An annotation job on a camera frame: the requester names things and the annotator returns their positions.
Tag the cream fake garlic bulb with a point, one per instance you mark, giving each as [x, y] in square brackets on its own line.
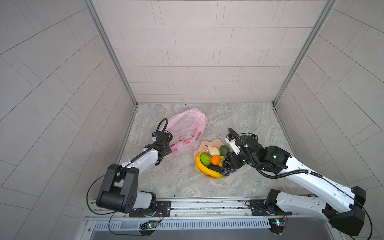
[213, 151]

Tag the right circuit board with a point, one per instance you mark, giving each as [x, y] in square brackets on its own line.
[277, 226]

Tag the pink plastic bag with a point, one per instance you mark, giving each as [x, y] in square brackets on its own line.
[186, 128]

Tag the left circuit board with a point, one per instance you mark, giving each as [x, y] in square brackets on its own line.
[150, 225]

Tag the dark brown fake fruit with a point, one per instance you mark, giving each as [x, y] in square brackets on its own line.
[215, 168]

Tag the circuit board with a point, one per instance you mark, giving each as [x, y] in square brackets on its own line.
[150, 225]
[277, 226]

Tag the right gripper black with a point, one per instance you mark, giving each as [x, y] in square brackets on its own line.
[232, 156]

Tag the green fake fruit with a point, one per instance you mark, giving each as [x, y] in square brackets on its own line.
[205, 159]

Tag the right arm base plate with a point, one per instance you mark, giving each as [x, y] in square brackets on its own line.
[259, 208]

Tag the white vented grille strip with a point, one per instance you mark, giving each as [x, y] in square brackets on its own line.
[186, 224]

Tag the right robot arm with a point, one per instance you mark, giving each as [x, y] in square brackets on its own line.
[342, 207]

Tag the yellow fake banana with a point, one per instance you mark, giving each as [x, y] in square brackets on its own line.
[203, 169]

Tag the pink scalloped bowl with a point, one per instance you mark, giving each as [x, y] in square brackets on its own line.
[203, 148]

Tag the dark green fake lime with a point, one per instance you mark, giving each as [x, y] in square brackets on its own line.
[224, 150]

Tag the orange fake tangerine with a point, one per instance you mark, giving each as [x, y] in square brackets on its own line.
[215, 160]

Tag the aluminium mounting rail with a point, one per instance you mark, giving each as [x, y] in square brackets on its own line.
[226, 208]

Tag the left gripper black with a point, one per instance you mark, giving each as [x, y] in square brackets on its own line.
[168, 149]

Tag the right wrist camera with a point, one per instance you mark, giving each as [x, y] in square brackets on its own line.
[232, 142]

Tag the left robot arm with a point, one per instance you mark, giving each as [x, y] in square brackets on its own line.
[119, 190]

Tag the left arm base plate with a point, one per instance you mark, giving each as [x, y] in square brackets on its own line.
[161, 210]

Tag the yellow fake lemon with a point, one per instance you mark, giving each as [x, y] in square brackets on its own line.
[221, 161]

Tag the dark fake grapes bunch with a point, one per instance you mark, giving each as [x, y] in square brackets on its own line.
[227, 165]

